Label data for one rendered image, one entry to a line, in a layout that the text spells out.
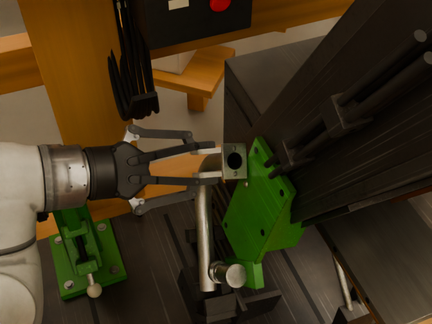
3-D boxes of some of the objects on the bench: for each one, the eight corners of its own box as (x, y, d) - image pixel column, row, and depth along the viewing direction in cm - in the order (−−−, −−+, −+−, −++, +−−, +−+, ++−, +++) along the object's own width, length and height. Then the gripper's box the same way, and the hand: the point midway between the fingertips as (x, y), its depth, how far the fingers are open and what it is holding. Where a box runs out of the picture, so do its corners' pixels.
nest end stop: (225, 311, 95) (237, 316, 90) (195, 318, 92) (206, 323, 88) (224, 305, 95) (236, 309, 90) (194, 311, 92) (205, 316, 88)
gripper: (94, 234, 67) (250, 211, 77) (84, 114, 66) (243, 107, 77) (83, 227, 74) (228, 207, 84) (74, 118, 73) (221, 112, 84)
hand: (216, 162), depth 79 cm, fingers closed on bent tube, 3 cm apart
